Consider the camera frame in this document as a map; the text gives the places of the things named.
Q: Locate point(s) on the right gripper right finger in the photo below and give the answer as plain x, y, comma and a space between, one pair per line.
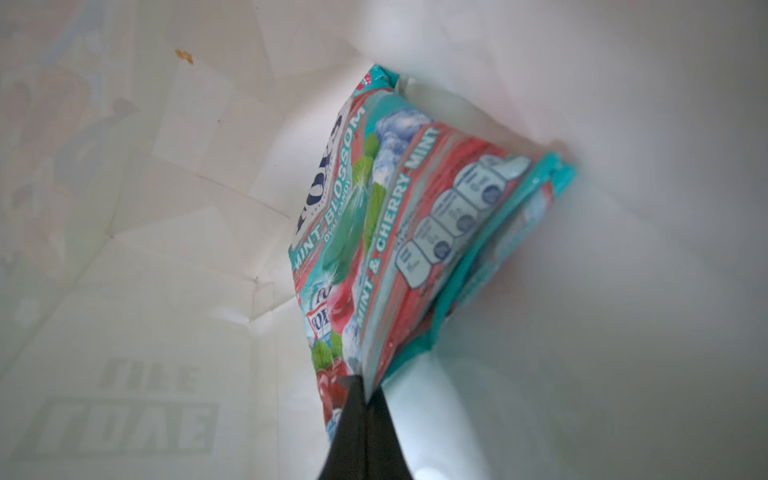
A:
385, 458

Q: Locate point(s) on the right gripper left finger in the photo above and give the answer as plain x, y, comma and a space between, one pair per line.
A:
346, 459

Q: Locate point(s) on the teal snack packet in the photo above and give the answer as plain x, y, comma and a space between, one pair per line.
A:
407, 219

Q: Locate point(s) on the white floral paper bag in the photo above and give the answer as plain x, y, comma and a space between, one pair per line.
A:
155, 157

